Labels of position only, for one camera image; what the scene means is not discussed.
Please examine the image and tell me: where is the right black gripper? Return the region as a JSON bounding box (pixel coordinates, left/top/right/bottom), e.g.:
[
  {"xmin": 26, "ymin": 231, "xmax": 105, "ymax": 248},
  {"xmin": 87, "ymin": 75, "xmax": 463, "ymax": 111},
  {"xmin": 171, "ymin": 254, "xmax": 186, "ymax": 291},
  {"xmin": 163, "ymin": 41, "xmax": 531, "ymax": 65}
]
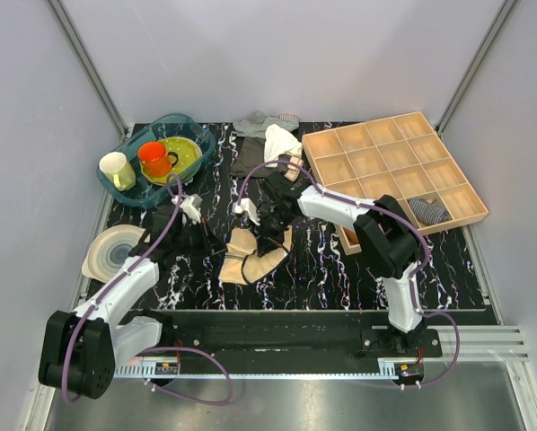
[{"xmin": 248, "ymin": 207, "xmax": 295, "ymax": 259}]

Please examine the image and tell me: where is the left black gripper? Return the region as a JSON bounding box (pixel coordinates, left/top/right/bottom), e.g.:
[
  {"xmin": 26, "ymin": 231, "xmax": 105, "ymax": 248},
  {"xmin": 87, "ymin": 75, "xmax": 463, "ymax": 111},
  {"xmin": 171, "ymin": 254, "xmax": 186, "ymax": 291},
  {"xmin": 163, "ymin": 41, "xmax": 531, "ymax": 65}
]
[{"xmin": 172, "ymin": 216, "xmax": 226, "ymax": 259}]

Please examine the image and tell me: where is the beige navy-trimmed underwear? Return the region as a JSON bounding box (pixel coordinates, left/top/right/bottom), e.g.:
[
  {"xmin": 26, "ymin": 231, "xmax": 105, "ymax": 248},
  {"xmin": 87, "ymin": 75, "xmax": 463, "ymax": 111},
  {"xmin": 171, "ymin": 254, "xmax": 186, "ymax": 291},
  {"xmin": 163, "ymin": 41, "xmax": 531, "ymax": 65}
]
[{"xmin": 218, "ymin": 226, "xmax": 293, "ymax": 285}]

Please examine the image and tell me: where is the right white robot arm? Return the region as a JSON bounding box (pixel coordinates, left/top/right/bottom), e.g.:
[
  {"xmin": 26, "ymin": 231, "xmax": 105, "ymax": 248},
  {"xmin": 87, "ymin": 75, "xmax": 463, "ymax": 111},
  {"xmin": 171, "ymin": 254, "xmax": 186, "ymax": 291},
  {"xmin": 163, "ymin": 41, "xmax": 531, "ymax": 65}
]
[{"xmin": 242, "ymin": 174, "xmax": 427, "ymax": 356}]

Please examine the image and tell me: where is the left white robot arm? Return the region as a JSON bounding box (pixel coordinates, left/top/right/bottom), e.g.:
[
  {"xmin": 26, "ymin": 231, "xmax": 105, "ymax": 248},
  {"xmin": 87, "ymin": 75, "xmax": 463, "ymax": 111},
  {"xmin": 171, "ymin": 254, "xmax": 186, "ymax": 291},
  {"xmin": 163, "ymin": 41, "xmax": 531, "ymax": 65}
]
[{"xmin": 38, "ymin": 206, "xmax": 230, "ymax": 404}]

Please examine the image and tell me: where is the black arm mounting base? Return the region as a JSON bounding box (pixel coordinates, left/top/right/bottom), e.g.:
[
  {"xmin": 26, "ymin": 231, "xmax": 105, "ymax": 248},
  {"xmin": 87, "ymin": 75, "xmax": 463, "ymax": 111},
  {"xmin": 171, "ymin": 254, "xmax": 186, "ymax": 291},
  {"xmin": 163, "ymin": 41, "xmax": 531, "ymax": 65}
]
[{"xmin": 151, "ymin": 308, "xmax": 443, "ymax": 374}]

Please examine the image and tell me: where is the rolled striped underwear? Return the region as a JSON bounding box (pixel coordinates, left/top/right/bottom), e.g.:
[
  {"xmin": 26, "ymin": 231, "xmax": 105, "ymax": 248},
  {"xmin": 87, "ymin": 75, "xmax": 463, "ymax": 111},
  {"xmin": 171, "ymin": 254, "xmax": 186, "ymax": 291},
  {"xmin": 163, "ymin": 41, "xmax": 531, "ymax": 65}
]
[{"xmin": 408, "ymin": 198, "xmax": 450, "ymax": 225}]

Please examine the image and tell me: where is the black marble table mat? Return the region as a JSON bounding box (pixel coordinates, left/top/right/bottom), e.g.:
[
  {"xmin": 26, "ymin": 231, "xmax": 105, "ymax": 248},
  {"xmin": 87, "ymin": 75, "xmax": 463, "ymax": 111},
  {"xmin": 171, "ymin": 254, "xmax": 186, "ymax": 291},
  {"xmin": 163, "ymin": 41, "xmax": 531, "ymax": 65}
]
[{"xmin": 135, "ymin": 122, "xmax": 499, "ymax": 325}]

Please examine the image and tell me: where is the dark grey garment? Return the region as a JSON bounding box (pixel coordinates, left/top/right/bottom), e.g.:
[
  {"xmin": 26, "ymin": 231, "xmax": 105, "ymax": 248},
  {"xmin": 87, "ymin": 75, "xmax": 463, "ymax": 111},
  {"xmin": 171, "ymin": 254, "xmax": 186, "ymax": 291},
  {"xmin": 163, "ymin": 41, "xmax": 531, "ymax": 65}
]
[{"xmin": 230, "ymin": 136, "xmax": 288, "ymax": 178}]

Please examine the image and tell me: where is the green dotted plate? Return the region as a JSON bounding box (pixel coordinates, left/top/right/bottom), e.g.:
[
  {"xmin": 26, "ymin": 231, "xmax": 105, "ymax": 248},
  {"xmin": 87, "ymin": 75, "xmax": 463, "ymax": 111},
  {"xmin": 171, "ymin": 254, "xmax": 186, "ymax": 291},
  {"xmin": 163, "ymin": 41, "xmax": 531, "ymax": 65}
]
[{"xmin": 139, "ymin": 136, "xmax": 202, "ymax": 185}]

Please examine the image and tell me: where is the orange mug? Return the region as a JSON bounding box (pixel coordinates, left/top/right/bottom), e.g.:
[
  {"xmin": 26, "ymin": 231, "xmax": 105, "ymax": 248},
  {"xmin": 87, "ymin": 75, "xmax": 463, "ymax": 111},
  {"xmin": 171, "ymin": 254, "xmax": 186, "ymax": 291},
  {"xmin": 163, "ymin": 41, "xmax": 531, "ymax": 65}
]
[{"xmin": 137, "ymin": 141, "xmax": 179, "ymax": 178}]

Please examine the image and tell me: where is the white cloth garment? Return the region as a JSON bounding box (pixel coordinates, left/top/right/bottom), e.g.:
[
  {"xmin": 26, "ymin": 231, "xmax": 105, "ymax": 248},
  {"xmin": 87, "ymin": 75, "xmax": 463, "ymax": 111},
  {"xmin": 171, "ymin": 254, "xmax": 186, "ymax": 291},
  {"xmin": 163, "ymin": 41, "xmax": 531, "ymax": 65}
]
[{"xmin": 264, "ymin": 124, "xmax": 303, "ymax": 163}]

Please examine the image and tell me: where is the beige round lid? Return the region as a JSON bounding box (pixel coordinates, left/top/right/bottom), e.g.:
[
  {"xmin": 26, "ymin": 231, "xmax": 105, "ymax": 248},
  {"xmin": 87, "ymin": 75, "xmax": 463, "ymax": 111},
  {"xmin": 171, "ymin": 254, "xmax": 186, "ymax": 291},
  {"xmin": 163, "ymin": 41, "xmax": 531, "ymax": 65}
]
[{"xmin": 81, "ymin": 224, "xmax": 145, "ymax": 283}]

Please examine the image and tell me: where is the grey striped garment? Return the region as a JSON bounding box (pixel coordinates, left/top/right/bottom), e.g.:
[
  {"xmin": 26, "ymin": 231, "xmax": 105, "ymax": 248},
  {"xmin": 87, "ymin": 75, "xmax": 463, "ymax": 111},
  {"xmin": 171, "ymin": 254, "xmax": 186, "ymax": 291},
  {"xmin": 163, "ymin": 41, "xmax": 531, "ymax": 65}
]
[{"xmin": 233, "ymin": 111, "xmax": 281, "ymax": 138}]

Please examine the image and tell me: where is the checked grey garment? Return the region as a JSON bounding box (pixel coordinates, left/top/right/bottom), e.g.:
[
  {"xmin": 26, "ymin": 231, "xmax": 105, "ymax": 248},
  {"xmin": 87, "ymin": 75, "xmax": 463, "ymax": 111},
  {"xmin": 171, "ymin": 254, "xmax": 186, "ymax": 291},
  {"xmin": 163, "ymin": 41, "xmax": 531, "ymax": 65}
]
[{"xmin": 277, "ymin": 114, "xmax": 299, "ymax": 132}]

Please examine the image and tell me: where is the cream yellow mug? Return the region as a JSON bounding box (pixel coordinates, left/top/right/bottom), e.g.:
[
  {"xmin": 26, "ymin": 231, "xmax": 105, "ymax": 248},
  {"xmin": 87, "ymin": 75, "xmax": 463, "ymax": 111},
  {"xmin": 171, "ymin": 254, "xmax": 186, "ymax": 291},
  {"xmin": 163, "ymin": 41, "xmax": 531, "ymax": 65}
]
[{"xmin": 99, "ymin": 152, "xmax": 136, "ymax": 191}]

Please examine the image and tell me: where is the wooden compartment tray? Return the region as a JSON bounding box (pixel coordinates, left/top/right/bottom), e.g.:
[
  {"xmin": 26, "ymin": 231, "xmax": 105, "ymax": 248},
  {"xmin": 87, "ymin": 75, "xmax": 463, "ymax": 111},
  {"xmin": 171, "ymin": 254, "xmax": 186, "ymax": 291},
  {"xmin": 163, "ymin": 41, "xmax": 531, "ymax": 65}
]
[{"xmin": 297, "ymin": 111, "xmax": 489, "ymax": 235}]

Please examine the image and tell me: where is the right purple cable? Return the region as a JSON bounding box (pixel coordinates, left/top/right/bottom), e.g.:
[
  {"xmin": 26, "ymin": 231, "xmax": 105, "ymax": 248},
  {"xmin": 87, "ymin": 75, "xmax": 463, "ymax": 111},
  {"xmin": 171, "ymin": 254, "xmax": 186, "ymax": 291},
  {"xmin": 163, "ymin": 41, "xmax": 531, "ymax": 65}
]
[{"xmin": 237, "ymin": 159, "xmax": 461, "ymax": 390}]

